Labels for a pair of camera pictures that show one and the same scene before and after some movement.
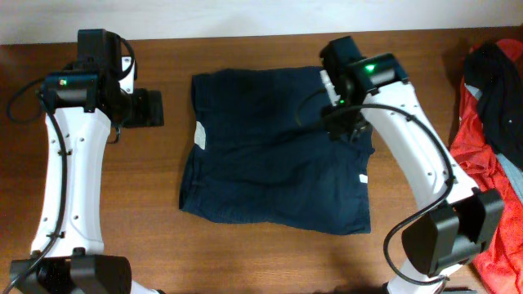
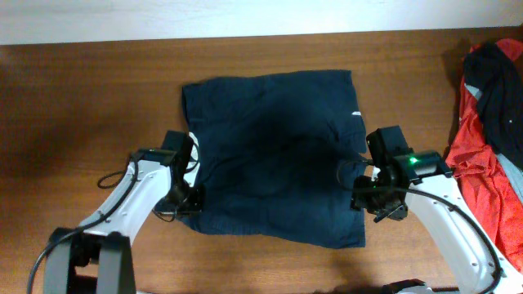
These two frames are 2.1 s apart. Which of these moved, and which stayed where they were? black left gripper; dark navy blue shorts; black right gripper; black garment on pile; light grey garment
Moved: black right gripper; black left gripper; dark navy blue shorts
Stayed: light grey garment; black garment on pile
